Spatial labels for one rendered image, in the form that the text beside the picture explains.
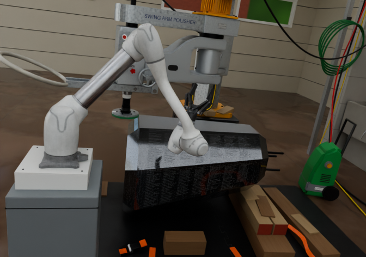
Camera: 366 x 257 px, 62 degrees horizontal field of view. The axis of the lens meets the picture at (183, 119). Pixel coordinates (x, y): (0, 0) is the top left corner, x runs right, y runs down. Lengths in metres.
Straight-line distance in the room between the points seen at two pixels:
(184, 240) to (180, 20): 1.61
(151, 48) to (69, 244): 1.03
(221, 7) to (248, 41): 6.64
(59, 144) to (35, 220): 0.37
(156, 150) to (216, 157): 0.47
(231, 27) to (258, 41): 6.73
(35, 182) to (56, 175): 0.10
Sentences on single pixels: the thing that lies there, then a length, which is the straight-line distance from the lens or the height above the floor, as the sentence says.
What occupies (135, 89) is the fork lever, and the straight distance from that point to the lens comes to 2.40.
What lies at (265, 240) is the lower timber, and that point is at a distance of 2.54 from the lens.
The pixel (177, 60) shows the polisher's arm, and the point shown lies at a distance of 2.41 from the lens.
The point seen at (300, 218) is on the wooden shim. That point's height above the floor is 0.14.
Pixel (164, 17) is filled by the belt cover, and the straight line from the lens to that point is 2.34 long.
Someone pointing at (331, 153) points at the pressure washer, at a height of 0.53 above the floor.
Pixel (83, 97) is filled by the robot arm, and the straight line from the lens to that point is 1.71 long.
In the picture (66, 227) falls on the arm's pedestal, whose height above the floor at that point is 0.64.
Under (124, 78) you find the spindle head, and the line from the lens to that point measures 2.32.
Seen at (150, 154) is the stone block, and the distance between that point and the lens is 2.27.
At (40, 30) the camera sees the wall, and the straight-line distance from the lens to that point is 8.66.
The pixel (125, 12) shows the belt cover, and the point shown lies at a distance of 2.29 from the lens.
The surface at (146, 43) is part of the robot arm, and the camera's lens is 1.54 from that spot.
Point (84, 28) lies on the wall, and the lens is 8.43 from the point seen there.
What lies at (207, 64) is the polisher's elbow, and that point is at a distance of 2.52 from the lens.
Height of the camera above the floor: 1.62
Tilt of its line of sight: 17 degrees down
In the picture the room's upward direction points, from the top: 8 degrees clockwise
